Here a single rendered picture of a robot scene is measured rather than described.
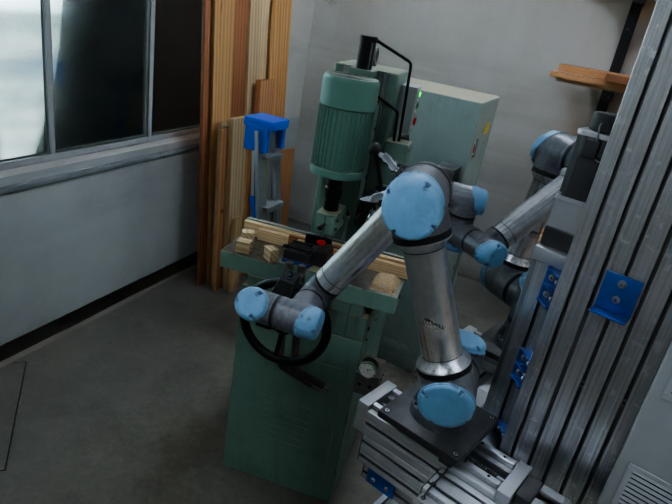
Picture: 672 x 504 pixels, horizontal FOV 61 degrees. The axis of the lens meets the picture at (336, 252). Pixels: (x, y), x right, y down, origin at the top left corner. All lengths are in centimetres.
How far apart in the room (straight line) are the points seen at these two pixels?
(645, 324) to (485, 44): 297
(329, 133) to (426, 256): 76
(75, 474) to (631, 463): 183
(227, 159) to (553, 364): 231
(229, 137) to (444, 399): 234
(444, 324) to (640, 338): 43
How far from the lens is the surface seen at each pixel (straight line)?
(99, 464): 243
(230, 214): 337
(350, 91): 172
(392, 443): 152
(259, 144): 271
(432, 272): 111
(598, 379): 142
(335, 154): 176
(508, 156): 409
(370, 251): 127
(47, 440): 255
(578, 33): 401
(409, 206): 105
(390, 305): 179
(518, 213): 160
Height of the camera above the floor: 169
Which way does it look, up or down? 23 degrees down
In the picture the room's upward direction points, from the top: 10 degrees clockwise
